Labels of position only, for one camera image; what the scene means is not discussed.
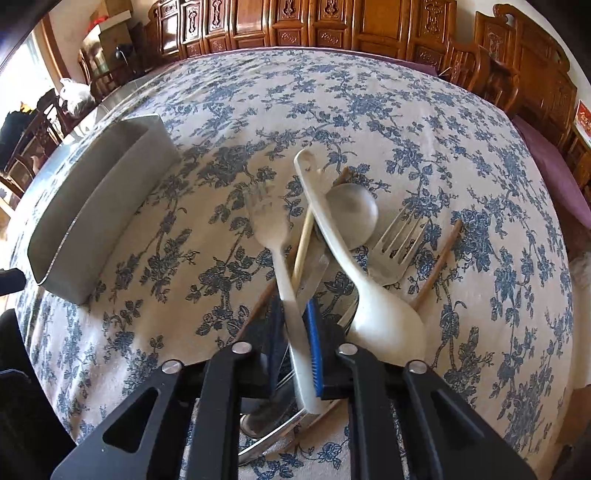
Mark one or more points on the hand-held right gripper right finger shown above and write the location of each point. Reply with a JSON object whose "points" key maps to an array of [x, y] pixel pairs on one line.
{"points": [[315, 350]]}

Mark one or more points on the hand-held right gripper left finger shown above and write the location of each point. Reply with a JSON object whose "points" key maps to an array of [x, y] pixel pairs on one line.
{"points": [[276, 341]]}

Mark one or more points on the white plastic fork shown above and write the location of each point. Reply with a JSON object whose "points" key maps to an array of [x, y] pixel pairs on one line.
{"points": [[272, 226]]}

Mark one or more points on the metal fork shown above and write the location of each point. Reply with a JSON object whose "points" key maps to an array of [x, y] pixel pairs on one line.
{"points": [[392, 263]]}

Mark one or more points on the metal spoon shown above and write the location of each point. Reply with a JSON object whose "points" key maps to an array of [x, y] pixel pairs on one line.
{"points": [[353, 212], [263, 422]]}

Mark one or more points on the grey utensil tray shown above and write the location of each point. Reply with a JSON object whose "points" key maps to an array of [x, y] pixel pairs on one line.
{"points": [[92, 203]]}

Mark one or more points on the blue floral tablecloth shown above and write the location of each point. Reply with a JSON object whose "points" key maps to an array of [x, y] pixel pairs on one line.
{"points": [[323, 115]]}

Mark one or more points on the short purple seat cushion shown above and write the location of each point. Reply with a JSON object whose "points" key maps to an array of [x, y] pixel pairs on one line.
{"points": [[554, 175]]}

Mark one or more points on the long purple seat cushion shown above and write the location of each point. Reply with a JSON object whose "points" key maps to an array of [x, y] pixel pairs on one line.
{"points": [[346, 51]]}

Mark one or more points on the wooden chair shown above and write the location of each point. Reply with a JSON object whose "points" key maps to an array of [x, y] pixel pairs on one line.
{"points": [[32, 138]]}

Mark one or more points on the white plastic bag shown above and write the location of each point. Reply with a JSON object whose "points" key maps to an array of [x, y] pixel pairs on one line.
{"points": [[76, 94]]}

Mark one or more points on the long carved wooden sofa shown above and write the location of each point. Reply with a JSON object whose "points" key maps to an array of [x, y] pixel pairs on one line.
{"points": [[323, 23]]}

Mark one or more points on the wooden side table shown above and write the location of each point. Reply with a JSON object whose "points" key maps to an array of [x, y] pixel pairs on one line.
{"points": [[579, 157]]}

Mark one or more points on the cardboard box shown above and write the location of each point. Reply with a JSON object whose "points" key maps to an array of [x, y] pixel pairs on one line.
{"points": [[113, 39]]}

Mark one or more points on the red desk calendar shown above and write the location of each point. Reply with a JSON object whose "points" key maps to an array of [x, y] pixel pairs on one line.
{"points": [[584, 117]]}

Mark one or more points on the short carved wooden sofa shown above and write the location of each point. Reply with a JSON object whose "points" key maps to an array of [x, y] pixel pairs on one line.
{"points": [[531, 60]]}

